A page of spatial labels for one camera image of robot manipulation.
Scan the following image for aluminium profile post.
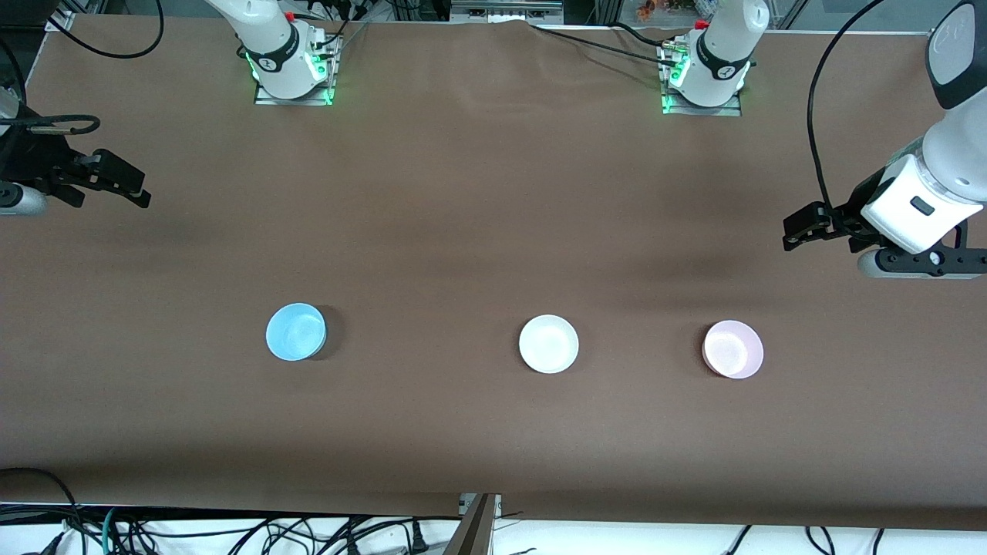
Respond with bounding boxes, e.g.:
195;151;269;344
443;493;502;555

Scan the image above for pink bowl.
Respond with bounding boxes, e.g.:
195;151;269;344
702;320;765;380

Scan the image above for brown table cover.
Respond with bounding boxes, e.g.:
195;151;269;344
0;14;987;533

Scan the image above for blue bowl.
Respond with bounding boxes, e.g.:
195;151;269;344
265;302;328;362

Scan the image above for grey power strip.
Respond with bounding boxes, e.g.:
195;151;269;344
451;0;564;22

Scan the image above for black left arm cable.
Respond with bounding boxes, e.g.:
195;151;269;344
807;0;888;213

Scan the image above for thick black floor cable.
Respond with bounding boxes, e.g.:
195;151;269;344
0;467;79;555

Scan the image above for white bowl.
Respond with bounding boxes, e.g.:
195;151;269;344
518;314;580;375

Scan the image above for black cable on table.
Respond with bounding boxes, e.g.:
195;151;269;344
527;22;679;70

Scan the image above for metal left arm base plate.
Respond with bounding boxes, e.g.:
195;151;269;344
662;89;743;116

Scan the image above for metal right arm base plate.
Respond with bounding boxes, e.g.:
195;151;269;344
254;77;336;106

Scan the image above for orange patterned object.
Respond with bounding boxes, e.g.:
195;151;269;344
636;0;699;20

